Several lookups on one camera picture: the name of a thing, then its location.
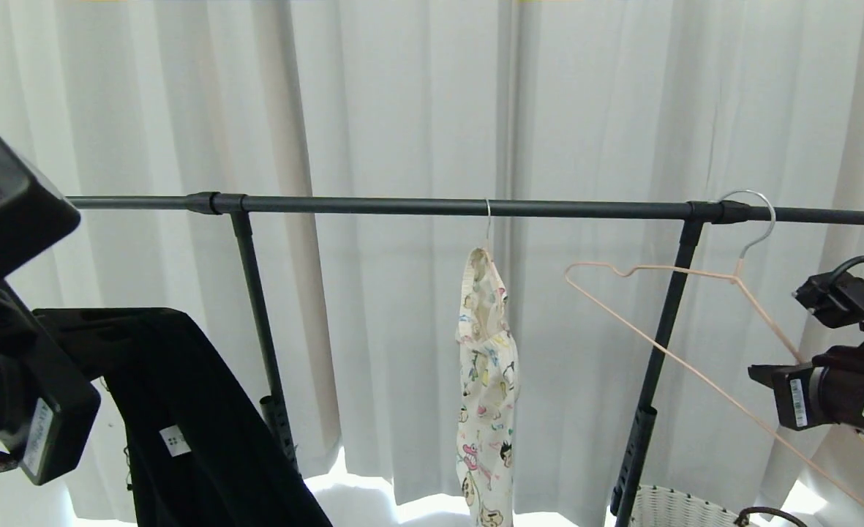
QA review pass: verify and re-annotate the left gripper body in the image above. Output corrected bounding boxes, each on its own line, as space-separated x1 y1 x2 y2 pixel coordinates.
0 284 102 487

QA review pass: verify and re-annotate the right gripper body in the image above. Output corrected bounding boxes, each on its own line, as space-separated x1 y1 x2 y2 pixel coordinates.
771 350 864 449

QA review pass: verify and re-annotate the black garment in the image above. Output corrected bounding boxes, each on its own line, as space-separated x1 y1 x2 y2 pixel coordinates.
33 307 334 527

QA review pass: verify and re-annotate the cream printed garment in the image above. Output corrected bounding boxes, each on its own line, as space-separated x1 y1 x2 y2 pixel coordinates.
455 247 521 527

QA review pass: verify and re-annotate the white laundry basket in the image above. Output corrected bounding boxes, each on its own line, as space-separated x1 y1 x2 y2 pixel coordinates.
628 484 809 527

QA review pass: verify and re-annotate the black clothes rack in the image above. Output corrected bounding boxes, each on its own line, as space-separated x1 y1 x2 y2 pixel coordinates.
66 191 864 527

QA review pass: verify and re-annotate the black cable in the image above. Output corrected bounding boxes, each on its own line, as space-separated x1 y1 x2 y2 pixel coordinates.
827 255 864 308

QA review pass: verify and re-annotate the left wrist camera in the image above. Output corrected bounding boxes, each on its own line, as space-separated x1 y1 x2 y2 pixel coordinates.
0 130 82 292

